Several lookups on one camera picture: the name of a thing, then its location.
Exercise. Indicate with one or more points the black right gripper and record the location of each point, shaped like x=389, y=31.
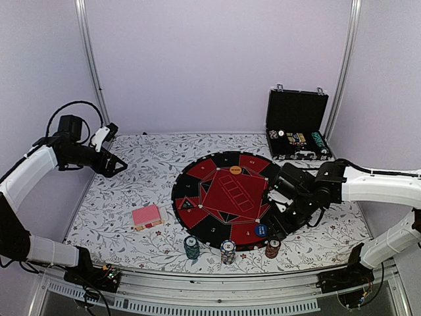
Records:
x=279, y=227

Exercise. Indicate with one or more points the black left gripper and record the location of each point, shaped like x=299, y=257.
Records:
x=99, y=167

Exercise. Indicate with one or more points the blue small blind button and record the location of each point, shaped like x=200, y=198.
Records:
x=261, y=230

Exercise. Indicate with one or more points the brown 100 poker chip stack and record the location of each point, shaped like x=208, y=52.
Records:
x=272, y=248

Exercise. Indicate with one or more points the orange big blind button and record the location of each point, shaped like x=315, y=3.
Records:
x=235, y=170

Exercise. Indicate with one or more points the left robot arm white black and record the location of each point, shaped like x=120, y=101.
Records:
x=61, y=151

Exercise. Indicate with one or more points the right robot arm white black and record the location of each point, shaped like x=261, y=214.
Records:
x=342, y=181

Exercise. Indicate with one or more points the red playing card deck box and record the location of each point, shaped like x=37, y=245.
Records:
x=147, y=217

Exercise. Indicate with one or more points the round red black poker mat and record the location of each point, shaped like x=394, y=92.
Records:
x=214, y=205

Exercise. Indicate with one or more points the green poker chip stack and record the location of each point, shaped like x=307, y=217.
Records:
x=191, y=246

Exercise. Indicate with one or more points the black poker chip case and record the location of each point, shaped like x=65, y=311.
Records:
x=293, y=122

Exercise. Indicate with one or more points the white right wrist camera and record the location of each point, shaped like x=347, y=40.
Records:
x=276, y=199

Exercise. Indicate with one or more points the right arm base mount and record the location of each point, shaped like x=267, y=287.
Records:
x=344, y=279

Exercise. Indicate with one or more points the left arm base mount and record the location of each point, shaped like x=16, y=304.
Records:
x=105, y=278

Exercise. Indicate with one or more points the left aluminium frame post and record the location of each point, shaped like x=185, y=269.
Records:
x=81, y=14

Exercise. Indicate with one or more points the aluminium frame post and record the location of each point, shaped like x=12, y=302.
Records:
x=346, y=63
x=81, y=14

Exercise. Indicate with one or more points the right aluminium frame post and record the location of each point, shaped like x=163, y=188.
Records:
x=346, y=63

